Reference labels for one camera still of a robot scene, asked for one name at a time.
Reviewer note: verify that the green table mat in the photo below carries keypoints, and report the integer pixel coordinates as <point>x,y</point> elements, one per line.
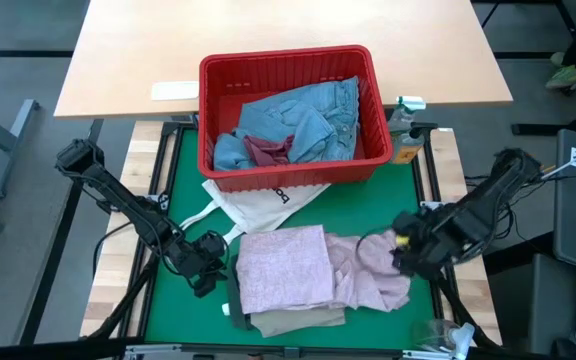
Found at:
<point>368,205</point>

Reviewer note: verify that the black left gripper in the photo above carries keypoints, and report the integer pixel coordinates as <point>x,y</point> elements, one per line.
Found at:
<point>193,267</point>

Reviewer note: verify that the clear bottle orange label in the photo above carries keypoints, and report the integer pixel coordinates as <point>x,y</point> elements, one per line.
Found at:
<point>406,150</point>

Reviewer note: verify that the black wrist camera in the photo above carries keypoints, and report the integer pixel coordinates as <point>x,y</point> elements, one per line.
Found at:
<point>211,246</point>
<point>404,232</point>

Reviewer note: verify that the green label spray bottle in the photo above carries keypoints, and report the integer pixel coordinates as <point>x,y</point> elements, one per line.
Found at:
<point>404,117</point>

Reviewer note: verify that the blue denim garment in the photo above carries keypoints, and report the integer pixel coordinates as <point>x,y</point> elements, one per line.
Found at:
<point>313,120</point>

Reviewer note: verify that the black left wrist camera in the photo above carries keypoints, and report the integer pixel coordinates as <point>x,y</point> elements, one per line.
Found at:
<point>211,246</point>

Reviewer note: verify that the light wooden desk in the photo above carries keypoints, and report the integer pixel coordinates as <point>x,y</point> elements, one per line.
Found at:
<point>143,50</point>

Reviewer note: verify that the black desk foot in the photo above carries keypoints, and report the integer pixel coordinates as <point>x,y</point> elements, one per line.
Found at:
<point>538,129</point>

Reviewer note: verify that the red plastic laundry basket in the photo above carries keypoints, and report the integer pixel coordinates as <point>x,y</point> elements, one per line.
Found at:
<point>293,175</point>

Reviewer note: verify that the person's shoe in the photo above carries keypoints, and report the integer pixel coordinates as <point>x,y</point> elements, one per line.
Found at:
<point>558,58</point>
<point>565,77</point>

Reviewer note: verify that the white label strip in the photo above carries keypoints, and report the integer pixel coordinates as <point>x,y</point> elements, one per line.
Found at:
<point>174,91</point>

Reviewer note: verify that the pink garment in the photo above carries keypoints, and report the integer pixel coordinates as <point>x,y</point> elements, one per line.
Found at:
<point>288,270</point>

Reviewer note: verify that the dark green shirt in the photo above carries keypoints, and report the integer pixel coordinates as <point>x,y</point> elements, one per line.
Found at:
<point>235,300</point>

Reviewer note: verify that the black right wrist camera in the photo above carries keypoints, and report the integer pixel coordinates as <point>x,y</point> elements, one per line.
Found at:
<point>404,232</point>

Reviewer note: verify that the grey desk leg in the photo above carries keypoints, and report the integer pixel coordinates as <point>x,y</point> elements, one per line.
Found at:
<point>10,150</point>

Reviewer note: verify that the clear spray bottle white nozzle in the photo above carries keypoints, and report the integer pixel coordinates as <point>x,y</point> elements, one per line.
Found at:
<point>463,334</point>

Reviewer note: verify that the white mounting plate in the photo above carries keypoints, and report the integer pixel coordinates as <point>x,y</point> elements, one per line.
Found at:
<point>160,201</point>
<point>428,205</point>

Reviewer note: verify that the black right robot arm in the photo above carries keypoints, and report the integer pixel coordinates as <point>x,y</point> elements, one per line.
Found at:
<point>498,195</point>

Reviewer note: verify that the beige shirt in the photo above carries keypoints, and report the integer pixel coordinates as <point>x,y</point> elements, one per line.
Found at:
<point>298,322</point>

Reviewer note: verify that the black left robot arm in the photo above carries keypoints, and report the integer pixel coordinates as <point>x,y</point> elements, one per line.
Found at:
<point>128,205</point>

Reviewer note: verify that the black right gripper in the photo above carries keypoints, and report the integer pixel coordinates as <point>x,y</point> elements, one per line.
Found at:
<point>438,245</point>

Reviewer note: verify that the white canvas tote bag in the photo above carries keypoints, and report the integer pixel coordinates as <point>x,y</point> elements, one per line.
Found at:
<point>258,207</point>

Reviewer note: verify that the maroon garment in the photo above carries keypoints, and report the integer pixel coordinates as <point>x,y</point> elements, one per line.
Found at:
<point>268,152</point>

